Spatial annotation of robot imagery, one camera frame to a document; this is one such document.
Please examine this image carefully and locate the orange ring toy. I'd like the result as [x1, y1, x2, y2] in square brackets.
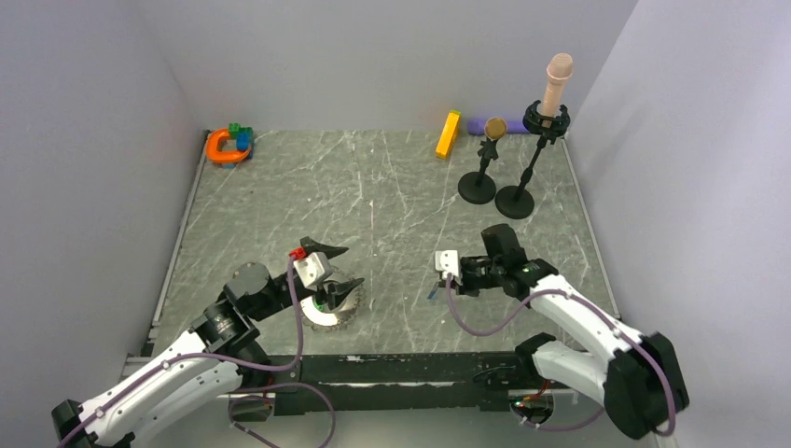
[204, 128, 254, 165]

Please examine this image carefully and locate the pink microphone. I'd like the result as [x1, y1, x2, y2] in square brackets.
[540, 53, 574, 117]

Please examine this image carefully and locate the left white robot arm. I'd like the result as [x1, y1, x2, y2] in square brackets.
[51, 237, 364, 447]

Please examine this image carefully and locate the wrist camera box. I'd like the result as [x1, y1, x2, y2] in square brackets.
[289, 247, 334, 290]
[435, 250, 462, 281]

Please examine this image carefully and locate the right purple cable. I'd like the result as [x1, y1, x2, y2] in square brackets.
[444, 274, 678, 437]

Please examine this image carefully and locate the yellow toy block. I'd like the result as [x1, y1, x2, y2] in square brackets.
[435, 110, 461, 160]

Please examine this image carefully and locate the blue toy block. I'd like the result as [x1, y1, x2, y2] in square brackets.
[236, 133, 253, 152]

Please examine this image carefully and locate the short black microphone stand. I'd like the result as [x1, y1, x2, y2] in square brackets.
[457, 137, 498, 204]

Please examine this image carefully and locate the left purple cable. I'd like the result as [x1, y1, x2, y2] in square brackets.
[55, 253, 338, 448]

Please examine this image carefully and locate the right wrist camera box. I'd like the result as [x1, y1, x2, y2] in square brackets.
[435, 250, 462, 281]

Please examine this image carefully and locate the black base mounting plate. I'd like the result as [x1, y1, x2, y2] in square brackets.
[232, 351, 548, 416]

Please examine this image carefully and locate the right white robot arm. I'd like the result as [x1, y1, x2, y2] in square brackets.
[435, 224, 689, 440]

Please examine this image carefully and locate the green toy block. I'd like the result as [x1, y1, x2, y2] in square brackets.
[228, 122, 253, 141]

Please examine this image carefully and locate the purple cable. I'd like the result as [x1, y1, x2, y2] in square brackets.
[444, 274, 678, 437]
[55, 253, 338, 448]

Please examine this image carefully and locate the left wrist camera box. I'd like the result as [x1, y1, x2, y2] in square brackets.
[289, 247, 334, 290]

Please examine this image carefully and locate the purple cylinder toy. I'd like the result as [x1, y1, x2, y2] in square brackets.
[466, 119, 530, 135]

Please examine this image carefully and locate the tall black microphone stand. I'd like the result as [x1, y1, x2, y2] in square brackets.
[494, 100, 571, 219]

